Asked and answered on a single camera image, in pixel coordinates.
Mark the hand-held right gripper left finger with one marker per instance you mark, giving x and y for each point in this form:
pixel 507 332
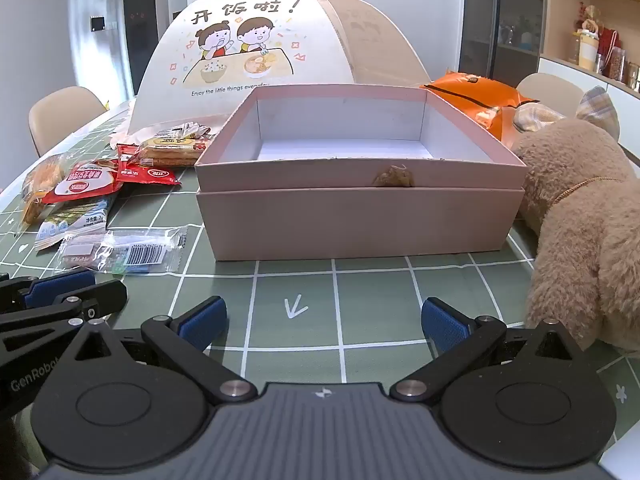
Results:
pixel 200 325

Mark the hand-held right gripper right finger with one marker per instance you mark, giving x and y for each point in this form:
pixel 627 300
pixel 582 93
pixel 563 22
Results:
pixel 445 327

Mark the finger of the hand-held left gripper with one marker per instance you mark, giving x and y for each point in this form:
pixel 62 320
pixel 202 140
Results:
pixel 55 287
pixel 100 295

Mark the clear orange cracker packet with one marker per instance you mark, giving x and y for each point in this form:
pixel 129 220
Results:
pixel 42 185

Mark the long red spicy strip packet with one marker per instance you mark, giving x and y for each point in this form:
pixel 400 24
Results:
pixel 150 175

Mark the small red snack packet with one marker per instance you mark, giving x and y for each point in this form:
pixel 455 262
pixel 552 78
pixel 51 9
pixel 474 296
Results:
pixel 127 152

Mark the clear biscuit packet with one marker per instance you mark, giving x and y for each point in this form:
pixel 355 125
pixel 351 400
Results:
pixel 170 152

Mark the pink gift box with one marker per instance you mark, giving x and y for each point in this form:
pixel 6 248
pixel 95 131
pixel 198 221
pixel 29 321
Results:
pixel 300 175

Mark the clear packet of brown candy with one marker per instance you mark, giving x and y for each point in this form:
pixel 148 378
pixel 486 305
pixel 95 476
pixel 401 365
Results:
pixel 80 250

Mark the clear packet with barcode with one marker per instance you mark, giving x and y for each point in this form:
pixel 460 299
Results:
pixel 145 255

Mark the blue and white seaweed packet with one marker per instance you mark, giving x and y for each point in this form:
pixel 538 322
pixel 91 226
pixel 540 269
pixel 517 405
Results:
pixel 65 225

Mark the red and white snack packet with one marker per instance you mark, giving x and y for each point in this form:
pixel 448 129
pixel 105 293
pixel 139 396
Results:
pixel 82 182

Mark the beige chair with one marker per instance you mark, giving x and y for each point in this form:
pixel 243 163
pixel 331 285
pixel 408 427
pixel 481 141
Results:
pixel 550 90
pixel 60 115

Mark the brown plush bear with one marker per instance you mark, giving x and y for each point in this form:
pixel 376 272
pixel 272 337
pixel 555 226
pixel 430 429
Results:
pixel 585 210

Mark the small beige snack packet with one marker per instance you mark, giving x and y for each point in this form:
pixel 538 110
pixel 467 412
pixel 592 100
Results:
pixel 192 131

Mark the orange snack bag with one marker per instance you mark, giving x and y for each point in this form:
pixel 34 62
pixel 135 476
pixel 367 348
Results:
pixel 470 97

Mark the dark door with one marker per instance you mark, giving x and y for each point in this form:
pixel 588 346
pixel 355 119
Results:
pixel 142 25

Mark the cartoon print food cover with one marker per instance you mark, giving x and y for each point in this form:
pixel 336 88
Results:
pixel 300 50

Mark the glass jar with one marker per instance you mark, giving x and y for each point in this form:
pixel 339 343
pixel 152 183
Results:
pixel 616 65
pixel 634 77

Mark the glass door cabinet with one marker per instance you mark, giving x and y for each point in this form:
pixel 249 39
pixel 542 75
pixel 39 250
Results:
pixel 500 10

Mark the decorative doll figurine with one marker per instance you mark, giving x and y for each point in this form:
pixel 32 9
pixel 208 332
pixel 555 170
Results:
pixel 590 35

